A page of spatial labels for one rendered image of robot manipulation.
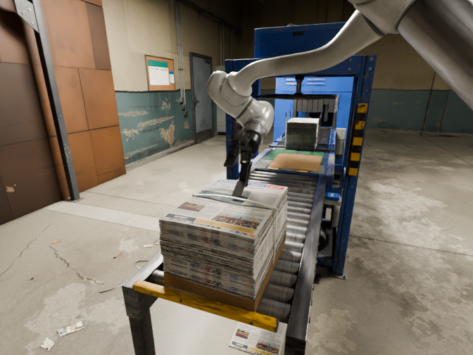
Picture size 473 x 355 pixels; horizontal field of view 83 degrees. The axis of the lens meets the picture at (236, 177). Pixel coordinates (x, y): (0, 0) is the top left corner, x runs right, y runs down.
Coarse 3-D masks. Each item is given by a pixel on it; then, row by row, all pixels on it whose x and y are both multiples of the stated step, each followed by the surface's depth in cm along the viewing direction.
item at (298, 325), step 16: (320, 176) 180; (320, 192) 152; (320, 208) 132; (320, 224) 120; (304, 256) 95; (304, 272) 87; (304, 288) 80; (304, 304) 74; (304, 320) 69; (288, 336) 65; (304, 336) 65; (288, 352) 66; (304, 352) 65
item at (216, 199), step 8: (200, 192) 91; (208, 200) 85; (216, 200) 85; (224, 200) 85; (232, 200) 85; (240, 200) 85; (256, 208) 79; (264, 208) 80; (272, 208) 80; (272, 216) 80; (272, 224) 82; (272, 232) 82; (272, 240) 83; (272, 248) 83; (272, 256) 84
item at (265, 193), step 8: (208, 184) 99; (216, 184) 99; (224, 184) 99; (232, 184) 99; (248, 184) 98; (256, 184) 98; (264, 184) 98; (208, 192) 91; (216, 192) 91; (224, 192) 91; (232, 192) 91; (248, 192) 91; (256, 192) 90; (264, 192) 90; (272, 192) 90; (280, 192) 90; (256, 200) 85; (264, 200) 85; (272, 200) 85; (280, 200) 87; (280, 208) 88; (280, 216) 88; (280, 224) 90; (280, 232) 89; (280, 240) 92
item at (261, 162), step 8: (264, 152) 248; (272, 152) 245; (280, 152) 245; (288, 152) 245; (296, 152) 247; (304, 152) 245; (312, 152) 247; (320, 152) 245; (256, 160) 222; (264, 160) 219; (272, 160) 221; (328, 160) 221; (256, 168) 199; (264, 168) 197; (272, 168) 197; (280, 168) 198; (288, 168) 197; (320, 168) 197; (328, 168) 199; (312, 176) 186; (328, 176) 183; (328, 184) 184
